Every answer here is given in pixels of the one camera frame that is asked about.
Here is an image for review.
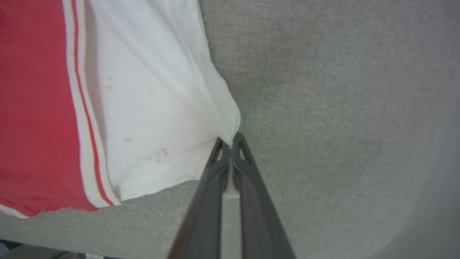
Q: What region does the red and white garment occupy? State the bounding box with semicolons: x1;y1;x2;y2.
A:
0;0;242;221

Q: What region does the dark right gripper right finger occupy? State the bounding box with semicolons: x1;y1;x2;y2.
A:
232;132;297;259

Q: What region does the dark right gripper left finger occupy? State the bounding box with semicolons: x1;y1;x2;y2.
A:
167;137;231;259

